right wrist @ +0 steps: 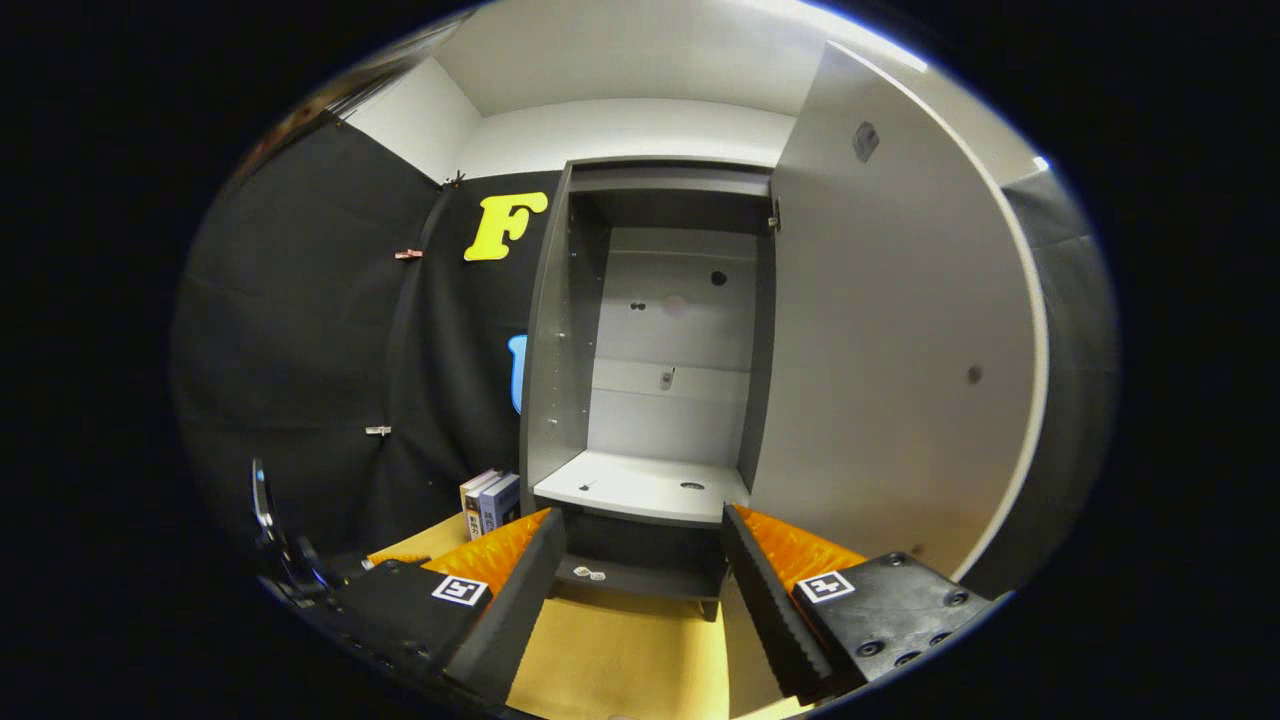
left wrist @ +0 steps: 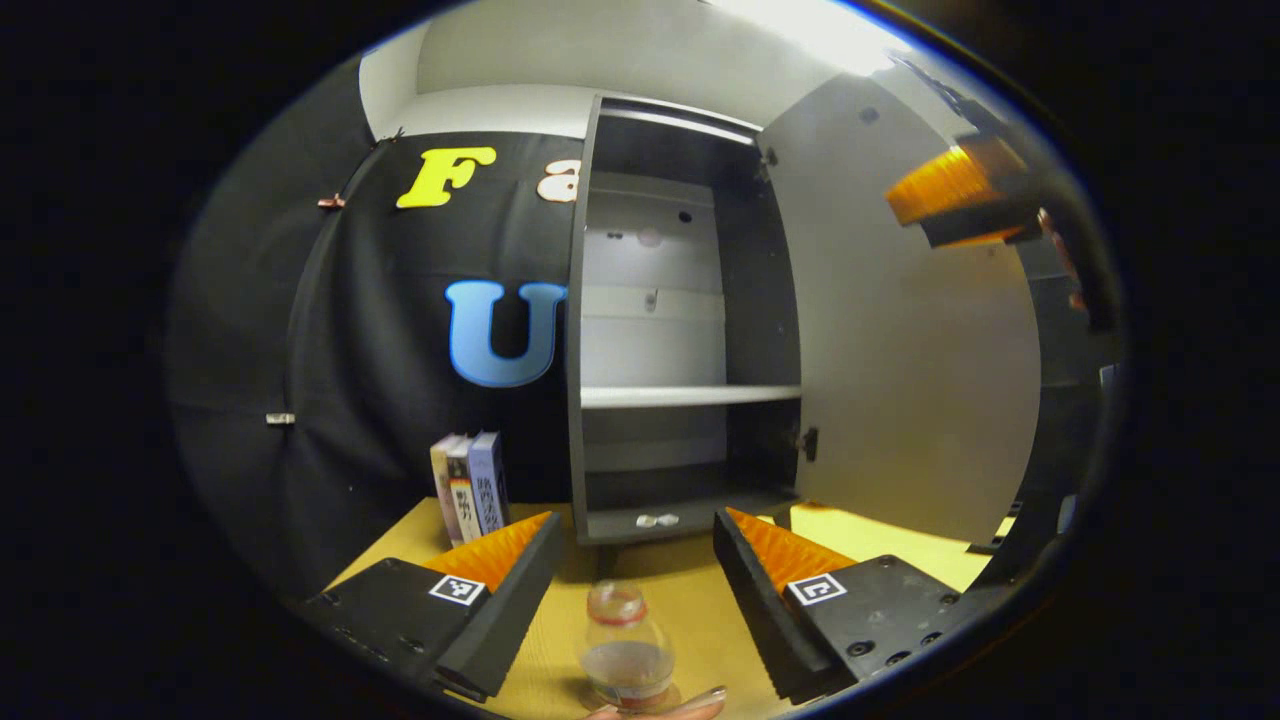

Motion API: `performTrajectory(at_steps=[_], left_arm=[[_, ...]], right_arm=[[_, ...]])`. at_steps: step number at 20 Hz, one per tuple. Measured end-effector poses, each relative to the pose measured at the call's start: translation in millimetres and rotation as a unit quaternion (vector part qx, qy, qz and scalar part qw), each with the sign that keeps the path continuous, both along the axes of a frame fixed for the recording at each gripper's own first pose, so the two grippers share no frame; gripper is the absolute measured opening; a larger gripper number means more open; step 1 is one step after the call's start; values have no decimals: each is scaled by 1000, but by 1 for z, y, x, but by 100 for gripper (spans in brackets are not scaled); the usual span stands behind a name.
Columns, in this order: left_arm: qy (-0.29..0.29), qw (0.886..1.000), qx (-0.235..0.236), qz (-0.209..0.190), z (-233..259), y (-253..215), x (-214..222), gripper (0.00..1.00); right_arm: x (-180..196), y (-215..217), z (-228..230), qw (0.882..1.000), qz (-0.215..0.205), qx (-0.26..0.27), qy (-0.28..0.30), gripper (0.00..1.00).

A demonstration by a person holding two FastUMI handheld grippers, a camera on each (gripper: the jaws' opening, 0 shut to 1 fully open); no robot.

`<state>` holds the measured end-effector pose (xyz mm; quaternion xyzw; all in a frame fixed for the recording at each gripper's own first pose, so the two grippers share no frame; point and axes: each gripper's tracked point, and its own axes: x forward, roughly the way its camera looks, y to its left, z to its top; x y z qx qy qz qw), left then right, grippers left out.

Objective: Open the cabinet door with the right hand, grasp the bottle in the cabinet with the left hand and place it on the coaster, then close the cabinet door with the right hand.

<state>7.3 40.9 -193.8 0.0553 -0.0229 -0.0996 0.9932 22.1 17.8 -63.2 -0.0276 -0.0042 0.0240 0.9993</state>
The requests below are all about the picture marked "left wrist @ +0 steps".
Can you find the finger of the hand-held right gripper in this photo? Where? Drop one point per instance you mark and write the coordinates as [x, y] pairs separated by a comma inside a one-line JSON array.
[[985, 230]]

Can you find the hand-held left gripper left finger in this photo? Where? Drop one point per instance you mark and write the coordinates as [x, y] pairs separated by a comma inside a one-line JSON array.
[[515, 610]]

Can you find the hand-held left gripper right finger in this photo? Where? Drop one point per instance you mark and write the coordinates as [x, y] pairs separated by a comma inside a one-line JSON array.
[[755, 610]]

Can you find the clear plastic bottle red label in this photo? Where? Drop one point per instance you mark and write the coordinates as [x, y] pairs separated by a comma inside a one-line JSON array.
[[628, 650]]

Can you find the dark grey cabinet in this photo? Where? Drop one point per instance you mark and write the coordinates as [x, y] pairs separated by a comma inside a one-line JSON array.
[[760, 300]]

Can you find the black door hinge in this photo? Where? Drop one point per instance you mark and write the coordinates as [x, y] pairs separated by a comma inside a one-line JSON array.
[[807, 444], [768, 162]]

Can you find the white cabinet shelf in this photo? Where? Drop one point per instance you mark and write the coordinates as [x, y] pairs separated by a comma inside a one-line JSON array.
[[690, 396]]

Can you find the white spine book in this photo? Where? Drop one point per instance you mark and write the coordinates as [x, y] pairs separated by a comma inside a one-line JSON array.
[[464, 495]]

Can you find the pale blue spine book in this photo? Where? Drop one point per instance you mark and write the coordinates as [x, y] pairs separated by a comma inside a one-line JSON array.
[[488, 485]]

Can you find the long ceiling light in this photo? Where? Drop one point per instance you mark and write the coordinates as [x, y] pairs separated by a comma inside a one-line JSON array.
[[820, 30]]

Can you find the black backdrop cloth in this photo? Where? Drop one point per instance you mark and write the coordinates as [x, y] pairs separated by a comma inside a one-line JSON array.
[[350, 350]]

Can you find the black clip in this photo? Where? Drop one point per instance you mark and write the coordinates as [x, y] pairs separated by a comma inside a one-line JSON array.
[[393, 134]]

